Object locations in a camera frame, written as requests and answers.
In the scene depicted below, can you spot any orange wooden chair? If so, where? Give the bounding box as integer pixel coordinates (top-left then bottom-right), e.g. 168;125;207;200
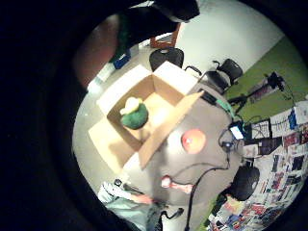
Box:
149;22;183;50

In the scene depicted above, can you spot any black office chair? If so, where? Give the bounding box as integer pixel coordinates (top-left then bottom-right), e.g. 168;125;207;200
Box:
148;47;186;73

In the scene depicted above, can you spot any blue crate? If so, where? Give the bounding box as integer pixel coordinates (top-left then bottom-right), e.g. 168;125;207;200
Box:
113;52;132;70

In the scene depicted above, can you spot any black armchair with armrests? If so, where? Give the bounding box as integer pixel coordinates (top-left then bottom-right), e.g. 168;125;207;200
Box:
184;58;244;94

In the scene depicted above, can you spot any black power adapter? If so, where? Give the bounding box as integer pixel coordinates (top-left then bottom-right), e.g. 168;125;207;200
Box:
199;90;219;106

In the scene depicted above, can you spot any open cardboard box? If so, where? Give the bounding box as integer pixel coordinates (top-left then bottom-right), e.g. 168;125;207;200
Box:
88;61;205;174

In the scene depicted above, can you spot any green and cream plush toy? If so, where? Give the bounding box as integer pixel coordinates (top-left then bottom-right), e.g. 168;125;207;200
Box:
118;96;150;131

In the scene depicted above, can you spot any orange round disc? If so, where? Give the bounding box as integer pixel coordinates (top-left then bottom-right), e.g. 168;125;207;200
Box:
180;128;207;155

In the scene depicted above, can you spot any smartphone with lit screen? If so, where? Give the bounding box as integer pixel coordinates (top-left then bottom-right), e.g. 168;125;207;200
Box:
228;124;246;141

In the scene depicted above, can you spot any small black webcam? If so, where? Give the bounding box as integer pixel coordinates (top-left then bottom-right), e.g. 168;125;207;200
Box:
220;140;235;153

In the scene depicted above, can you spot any pink and white toy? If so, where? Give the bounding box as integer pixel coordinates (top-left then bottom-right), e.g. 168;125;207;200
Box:
160;174;194;194

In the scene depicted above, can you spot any round black chair back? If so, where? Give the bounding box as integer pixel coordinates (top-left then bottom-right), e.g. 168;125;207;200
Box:
224;165;261;202

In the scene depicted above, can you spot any the person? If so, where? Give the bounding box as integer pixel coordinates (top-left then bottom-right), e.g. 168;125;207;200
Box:
96;178;167;231

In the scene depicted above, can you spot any green cable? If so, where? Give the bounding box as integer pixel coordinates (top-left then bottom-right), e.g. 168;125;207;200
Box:
215;98;237;120

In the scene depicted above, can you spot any black tripod with camera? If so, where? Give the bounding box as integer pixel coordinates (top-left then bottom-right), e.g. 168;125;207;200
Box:
226;71;287;114

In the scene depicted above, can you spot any long black cable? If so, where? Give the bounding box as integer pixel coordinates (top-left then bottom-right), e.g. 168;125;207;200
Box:
184;150;233;231

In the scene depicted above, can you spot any wall of printed posters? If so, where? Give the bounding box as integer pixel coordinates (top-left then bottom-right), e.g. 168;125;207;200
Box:
205;100;308;231

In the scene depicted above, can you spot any black cable with plug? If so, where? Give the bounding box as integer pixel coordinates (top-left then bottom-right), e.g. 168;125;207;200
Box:
159;207;186;227

